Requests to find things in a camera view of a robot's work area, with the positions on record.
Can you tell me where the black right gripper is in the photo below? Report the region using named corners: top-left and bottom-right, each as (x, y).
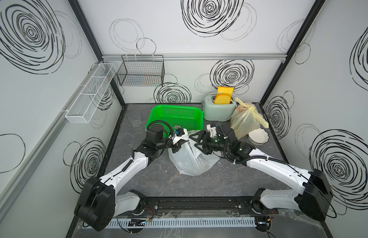
top-left (189, 130), bottom-right (230, 154)

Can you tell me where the white bunny print plastic bag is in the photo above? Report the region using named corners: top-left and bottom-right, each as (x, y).
top-left (168, 131), bottom-right (220, 176)

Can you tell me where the yellowish fruit print plastic bag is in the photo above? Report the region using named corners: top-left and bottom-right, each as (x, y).
top-left (230, 97), bottom-right (269, 139)

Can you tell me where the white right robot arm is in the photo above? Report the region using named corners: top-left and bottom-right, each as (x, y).
top-left (189, 125), bottom-right (333, 221)

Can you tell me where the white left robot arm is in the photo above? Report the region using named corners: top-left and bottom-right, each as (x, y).
top-left (74, 121), bottom-right (188, 231)

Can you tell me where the green plastic basket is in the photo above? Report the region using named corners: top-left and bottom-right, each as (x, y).
top-left (146, 105), bottom-right (203, 131)

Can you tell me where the mint green toaster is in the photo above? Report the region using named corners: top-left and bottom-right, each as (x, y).
top-left (203, 92), bottom-right (237, 122)

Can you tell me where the front toast slice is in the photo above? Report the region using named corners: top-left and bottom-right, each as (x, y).
top-left (214, 94), bottom-right (231, 105)

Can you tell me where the toast slice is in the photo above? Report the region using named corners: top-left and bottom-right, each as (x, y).
top-left (214, 94), bottom-right (231, 105)
top-left (217, 86), bottom-right (234, 97)

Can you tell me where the clear plastic cup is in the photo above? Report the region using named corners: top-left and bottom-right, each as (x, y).
top-left (128, 112), bottom-right (142, 128)

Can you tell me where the back toast slice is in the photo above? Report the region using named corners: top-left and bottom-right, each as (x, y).
top-left (217, 86), bottom-right (234, 97)

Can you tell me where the white scalloped plate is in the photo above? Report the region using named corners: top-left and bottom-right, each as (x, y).
top-left (247, 129), bottom-right (269, 146)

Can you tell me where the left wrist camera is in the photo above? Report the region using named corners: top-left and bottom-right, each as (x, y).
top-left (173, 128), bottom-right (189, 145)

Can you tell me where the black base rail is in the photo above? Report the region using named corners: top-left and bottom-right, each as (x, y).
top-left (118, 196), bottom-right (292, 215)

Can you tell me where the black wire wall basket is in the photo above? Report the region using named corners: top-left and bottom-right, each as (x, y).
top-left (116, 55), bottom-right (165, 87)

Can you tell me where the white mesh wall shelf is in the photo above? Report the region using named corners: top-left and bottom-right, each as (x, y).
top-left (65, 63), bottom-right (116, 124)

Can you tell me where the grey slotted cable duct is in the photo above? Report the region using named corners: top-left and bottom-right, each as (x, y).
top-left (106, 217), bottom-right (256, 229)

